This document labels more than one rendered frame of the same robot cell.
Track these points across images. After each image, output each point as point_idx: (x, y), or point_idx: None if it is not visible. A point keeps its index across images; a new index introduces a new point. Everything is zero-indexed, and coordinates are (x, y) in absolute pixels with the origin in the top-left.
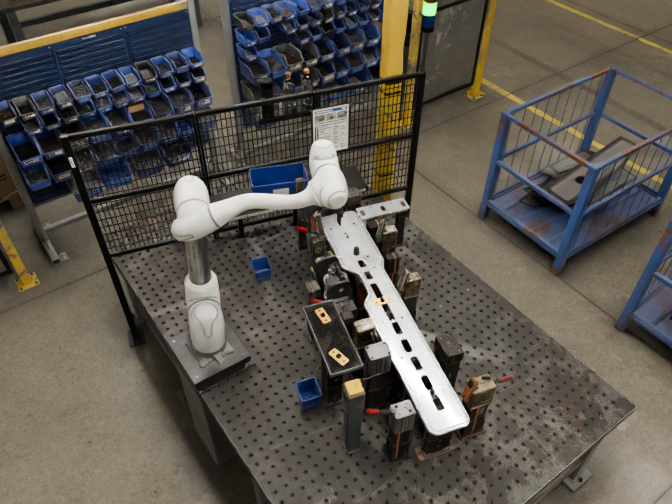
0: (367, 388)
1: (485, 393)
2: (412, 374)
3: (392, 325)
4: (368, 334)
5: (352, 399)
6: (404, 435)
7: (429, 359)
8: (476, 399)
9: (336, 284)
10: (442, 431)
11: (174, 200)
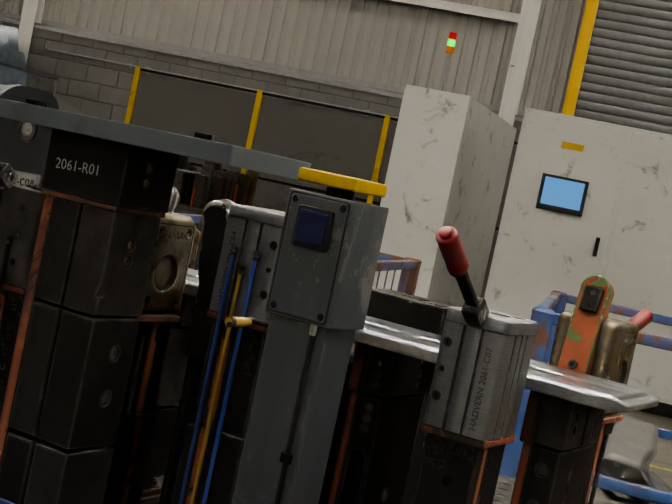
0: (225, 437)
1: (626, 341)
2: (387, 332)
3: (177, 328)
4: (177, 246)
5: (361, 212)
6: (487, 487)
7: (392, 323)
8: (613, 362)
9: (22, 85)
10: (626, 400)
11: None
